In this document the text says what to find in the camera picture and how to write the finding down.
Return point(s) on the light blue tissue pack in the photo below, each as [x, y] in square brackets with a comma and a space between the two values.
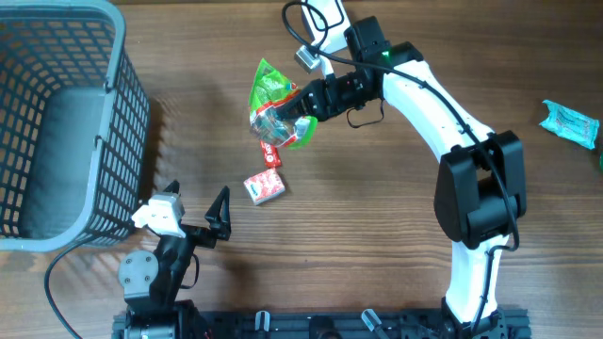
[567, 123]

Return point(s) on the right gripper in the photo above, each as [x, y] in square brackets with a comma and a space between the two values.
[326, 91]

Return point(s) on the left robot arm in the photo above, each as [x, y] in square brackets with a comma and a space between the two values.
[151, 280]

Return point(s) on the white barcode scanner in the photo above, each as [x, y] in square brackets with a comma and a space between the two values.
[331, 21]

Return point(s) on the grey plastic mesh basket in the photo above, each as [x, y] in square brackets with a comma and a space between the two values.
[74, 124]

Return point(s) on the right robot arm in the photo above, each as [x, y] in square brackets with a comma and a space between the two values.
[480, 190]

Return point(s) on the pink white small box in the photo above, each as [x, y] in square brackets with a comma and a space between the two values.
[264, 186]

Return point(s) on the Haribo gummy candy bag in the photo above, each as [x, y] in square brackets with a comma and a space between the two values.
[270, 90]

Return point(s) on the red Nescafe coffee stick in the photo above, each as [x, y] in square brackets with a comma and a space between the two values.
[271, 156]

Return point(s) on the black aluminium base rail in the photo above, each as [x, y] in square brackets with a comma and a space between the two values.
[406, 324]

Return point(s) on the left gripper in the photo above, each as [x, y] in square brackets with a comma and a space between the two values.
[218, 215]

